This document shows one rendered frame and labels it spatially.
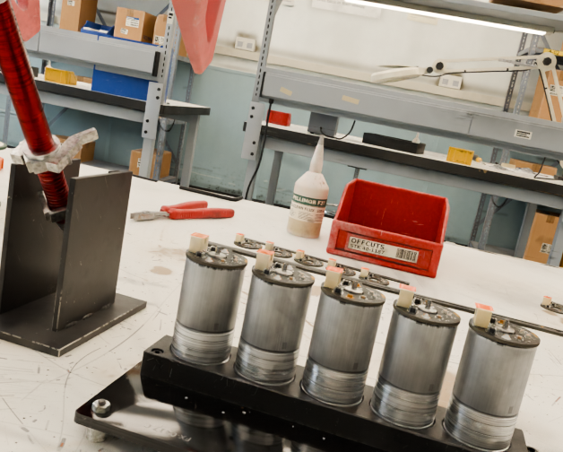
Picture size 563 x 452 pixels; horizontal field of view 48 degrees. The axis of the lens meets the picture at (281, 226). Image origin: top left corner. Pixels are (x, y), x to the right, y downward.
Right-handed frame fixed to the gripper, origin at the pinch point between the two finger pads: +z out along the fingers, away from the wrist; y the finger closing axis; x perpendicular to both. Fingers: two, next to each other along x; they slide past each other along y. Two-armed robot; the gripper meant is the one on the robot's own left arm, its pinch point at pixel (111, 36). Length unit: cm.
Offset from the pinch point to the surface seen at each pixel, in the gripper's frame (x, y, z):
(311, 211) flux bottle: -18.5, -5.8, 26.7
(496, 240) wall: -325, -64, 313
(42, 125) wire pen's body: 7.0, -0.6, 0.4
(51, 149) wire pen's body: 7.0, -0.6, 1.7
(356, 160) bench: -179, 18, 149
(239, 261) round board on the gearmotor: 9.1, -10.1, 3.4
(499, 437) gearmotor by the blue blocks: 12.0, -21.0, 5.7
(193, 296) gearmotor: 10.9, -8.9, 3.9
